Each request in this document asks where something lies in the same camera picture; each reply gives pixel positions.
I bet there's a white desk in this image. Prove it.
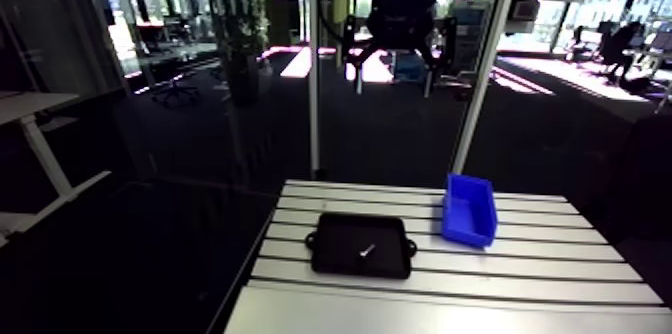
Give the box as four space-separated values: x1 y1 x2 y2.
0 91 113 249

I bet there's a black office chair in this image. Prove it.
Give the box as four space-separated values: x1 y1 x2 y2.
151 60 202 110

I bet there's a black tray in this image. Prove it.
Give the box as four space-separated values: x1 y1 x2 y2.
304 211 419 281

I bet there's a potted plant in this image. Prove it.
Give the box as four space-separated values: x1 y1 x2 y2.
208 0 271 108

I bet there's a white slanted post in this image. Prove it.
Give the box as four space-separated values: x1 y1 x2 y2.
451 0 526 176

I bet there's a blue bin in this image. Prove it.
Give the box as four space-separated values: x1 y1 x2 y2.
440 173 499 249

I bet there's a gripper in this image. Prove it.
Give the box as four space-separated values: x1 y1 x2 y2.
342 0 458 73

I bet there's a white upright post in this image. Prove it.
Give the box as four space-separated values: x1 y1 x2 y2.
305 0 323 180

